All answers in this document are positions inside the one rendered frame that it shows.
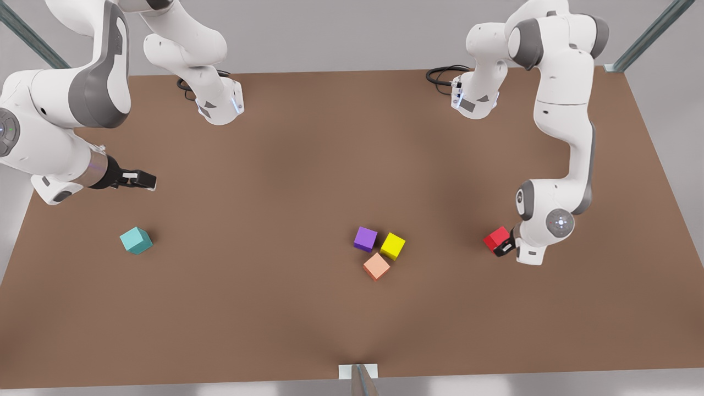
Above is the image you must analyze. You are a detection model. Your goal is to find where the yellow wooden cube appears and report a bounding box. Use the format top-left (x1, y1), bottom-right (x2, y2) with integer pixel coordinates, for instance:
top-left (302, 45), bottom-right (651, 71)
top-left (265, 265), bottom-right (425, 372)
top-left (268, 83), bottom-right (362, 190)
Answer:
top-left (379, 232), bottom-right (406, 261)

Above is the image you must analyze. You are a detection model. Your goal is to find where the silver frame post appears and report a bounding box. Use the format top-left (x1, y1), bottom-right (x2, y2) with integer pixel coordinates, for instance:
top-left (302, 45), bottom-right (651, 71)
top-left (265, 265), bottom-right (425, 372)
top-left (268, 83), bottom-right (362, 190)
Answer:
top-left (0, 4), bottom-right (71, 70)
top-left (604, 0), bottom-right (696, 74)
top-left (338, 363), bottom-right (380, 396)

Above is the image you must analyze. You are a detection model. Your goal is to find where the salmon orange wooden cube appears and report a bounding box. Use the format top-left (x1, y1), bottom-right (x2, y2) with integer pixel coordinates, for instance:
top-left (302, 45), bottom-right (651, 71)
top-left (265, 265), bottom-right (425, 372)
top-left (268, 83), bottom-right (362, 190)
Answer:
top-left (362, 252), bottom-right (391, 282)

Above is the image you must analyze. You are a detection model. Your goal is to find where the purple wooden cube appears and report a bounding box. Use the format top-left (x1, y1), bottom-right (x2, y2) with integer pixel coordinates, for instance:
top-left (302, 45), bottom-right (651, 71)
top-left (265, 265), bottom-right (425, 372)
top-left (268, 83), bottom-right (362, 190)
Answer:
top-left (353, 226), bottom-right (378, 253)

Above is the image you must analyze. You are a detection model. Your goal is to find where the red wooden cube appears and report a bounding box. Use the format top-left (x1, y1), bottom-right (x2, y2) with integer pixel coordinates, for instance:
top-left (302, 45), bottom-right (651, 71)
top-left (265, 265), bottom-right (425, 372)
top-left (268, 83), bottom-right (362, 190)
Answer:
top-left (483, 226), bottom-right (512, 253)

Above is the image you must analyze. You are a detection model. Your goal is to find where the black cable loop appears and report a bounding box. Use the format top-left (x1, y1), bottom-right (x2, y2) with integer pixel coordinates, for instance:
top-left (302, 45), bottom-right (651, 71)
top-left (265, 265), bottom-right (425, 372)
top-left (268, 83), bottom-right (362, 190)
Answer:
top-left (426, 64), bottom-right (472, 95)
top-left (176, 69), bottom-right (233, 102)

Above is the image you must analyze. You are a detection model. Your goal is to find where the teal blue wooden cube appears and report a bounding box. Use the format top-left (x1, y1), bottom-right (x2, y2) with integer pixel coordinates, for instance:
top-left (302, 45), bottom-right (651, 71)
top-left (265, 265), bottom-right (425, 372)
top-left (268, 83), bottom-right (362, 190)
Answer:
top-left (119, 226), bottom-right (153, 255)

